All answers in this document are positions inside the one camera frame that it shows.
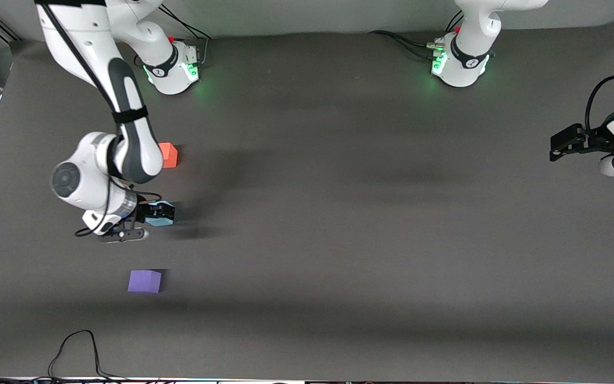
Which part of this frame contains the purple foam block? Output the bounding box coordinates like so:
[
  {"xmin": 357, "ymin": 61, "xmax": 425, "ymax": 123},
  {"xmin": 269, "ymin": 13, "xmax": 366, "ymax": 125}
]
[{"xmin": 127, "ymin": 270, "xmax": 163, "ymax": 294}]

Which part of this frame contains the black base cable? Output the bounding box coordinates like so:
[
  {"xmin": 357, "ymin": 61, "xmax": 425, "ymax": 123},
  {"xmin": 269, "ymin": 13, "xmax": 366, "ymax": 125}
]
[
  {"xmin": 158, "ymin": 4, "xmax": 213, "ymax": 65},
  {"xmin": 368, "ymin": 30, "xmax": 441, "ymax": 60}
]

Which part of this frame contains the black left base cable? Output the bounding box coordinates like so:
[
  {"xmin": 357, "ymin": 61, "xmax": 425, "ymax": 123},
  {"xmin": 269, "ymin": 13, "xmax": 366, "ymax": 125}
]
[{"xmin": 368, "ymin": 30, "xmax": 441, "ymax": 60}]

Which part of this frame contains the black looped loose cable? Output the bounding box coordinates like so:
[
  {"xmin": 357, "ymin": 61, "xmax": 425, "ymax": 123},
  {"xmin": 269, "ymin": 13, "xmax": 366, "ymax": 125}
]
[{"xmin": 49, "ymin": 330, "xmax": 126, "ymax": 380}]

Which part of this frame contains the black right base cable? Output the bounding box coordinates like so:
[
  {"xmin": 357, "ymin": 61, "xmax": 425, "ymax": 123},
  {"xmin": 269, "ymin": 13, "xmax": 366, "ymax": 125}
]
[{"xmin": 158, "ymin": 4, "xmax": 213, "ymax": 65}]

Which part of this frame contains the light blue foam block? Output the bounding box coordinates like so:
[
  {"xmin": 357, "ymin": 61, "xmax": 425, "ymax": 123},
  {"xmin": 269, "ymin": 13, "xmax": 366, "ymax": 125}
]
[{"xmin": 144, "ymin": 203, "xmax": 174, "ymax": 227}]

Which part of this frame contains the dark grey table cover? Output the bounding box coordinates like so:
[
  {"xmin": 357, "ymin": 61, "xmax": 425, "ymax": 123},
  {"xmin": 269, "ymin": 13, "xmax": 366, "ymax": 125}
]
[{"xmin": 0, "ymin": 19, "xmax": 614, "ymax": 380}]

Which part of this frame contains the orange foam block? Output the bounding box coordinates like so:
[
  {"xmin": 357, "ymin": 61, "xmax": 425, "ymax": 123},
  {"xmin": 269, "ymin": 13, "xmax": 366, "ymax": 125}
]
[{"xmin": 159, "ymin": 143, "xmax": 179, "ymax": 169}]

